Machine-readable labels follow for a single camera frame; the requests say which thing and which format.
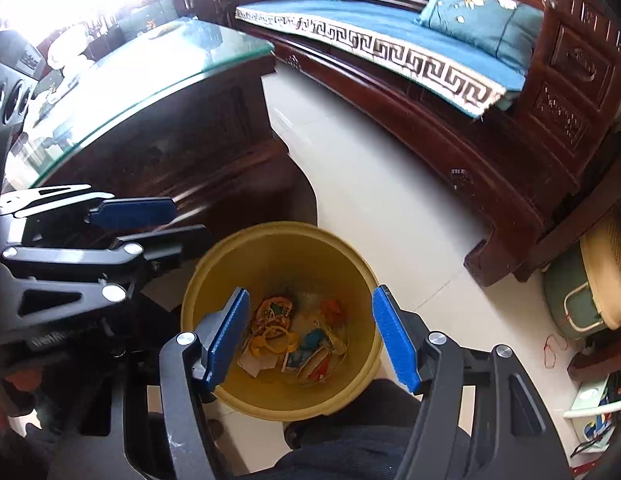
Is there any orange paper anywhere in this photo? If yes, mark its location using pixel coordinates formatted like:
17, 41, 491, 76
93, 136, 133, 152
319, 299, 347, 327

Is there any dark wooden side sofa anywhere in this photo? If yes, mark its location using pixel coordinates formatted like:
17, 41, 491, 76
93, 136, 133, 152
228, 0, 621, 286

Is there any dark wooden back sofa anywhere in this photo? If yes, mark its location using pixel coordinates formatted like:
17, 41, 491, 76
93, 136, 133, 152
84, 0, 224, 61

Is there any blue embroidered pillow near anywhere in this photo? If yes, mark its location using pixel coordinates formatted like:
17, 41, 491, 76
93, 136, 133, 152
418, 0, 544, 75

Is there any teal paper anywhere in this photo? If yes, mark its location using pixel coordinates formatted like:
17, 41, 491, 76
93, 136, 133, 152
300, 328, 328, 353

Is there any left hand of person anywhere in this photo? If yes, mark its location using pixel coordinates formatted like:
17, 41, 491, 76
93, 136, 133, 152
0, 366, 44, 437

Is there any yellow trash bin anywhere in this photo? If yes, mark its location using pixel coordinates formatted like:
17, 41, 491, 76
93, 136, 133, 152
181, 222, 382, 422

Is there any dark wooden coffee table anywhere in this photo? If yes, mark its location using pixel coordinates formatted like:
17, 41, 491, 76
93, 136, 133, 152
4, 18, 317, 238

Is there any green and beige bag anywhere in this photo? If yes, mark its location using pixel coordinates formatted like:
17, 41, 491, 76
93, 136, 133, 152
542, 206, 621, 340

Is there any blue sofa seat cushion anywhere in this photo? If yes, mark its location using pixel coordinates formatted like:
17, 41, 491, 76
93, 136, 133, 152
234, 0, 525, 118

